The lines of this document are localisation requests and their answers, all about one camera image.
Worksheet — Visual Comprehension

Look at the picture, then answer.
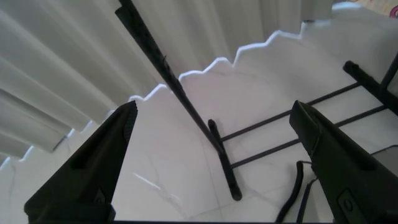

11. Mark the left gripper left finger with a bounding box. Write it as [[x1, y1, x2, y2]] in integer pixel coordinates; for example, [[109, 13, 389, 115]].
[[24, 100, 139, 223]]

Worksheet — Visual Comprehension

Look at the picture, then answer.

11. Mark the black clothes rack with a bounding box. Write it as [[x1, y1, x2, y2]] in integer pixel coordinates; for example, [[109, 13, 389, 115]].
[[114, 0, 398, 202]]

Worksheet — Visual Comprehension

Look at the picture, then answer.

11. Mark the black cable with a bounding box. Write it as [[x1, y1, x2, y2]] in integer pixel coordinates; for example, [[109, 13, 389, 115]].
[[275, 160, 312, 223], [297, 177, 318, 223]]

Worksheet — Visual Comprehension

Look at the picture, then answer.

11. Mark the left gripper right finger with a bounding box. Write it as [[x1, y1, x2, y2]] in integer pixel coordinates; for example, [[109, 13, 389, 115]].
[[289, 100, 398, 224]]

